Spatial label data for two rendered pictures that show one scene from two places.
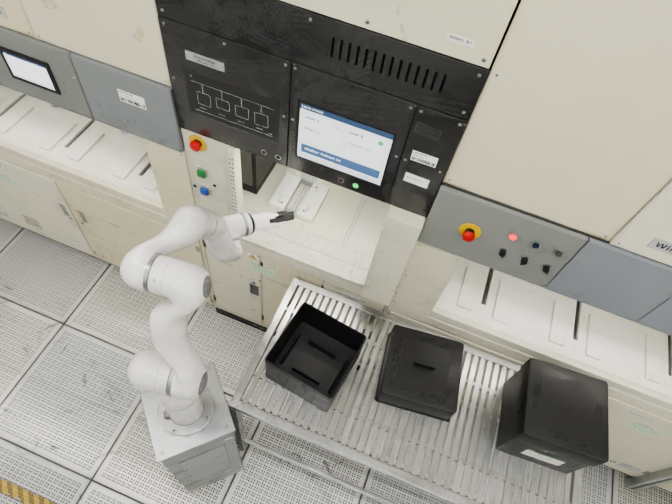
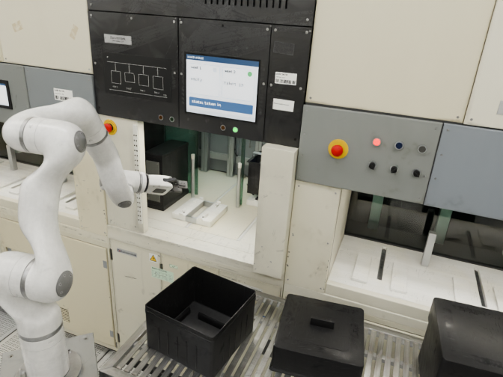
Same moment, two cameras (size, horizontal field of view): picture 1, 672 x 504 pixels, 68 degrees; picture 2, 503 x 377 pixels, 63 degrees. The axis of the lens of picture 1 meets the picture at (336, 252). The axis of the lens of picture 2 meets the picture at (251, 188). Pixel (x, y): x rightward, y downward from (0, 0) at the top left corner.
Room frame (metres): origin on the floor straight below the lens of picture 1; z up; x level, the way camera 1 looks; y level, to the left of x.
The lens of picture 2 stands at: (-0.38, -0.31, 1.84)
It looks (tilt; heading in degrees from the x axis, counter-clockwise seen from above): 23 degrees down; 8
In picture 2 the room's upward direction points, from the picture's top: 4 degrees clockwise
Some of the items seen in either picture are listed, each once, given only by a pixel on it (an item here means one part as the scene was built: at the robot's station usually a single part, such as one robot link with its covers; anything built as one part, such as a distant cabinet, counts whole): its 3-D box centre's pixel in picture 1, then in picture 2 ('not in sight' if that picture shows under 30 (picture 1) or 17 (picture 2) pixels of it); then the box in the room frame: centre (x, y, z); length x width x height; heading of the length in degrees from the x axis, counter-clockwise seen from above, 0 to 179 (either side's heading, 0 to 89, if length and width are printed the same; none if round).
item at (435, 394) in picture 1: (421, 369); (320, 333); (0.75, -0.41, 0.83); 0.29 x 0.29 x 0.13; 86
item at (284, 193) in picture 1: (299, 196); (200, 210); (1.42, 0.21, 0.89); 0.22 x 0.21 x 0.04; 169
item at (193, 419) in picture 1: (182, 401); (45, 350); (0.45, 0.42, 0.85); 0.19 x 0.19 x 0.18
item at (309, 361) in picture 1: (315, 356); (201, 317); (0.71, 0.00, 0.85); 0.28 x 0.28 x 0.17; 71
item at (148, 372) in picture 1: (163, 378); (25, 292); (0.45, 0.45, 1.07); 0.19 x 0.12 x 0.24; 87
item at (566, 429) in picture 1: (550, 416); (477, 369); (0.65, -0.88, 0.89); 0.29 x 0.29 x 0.25; 82
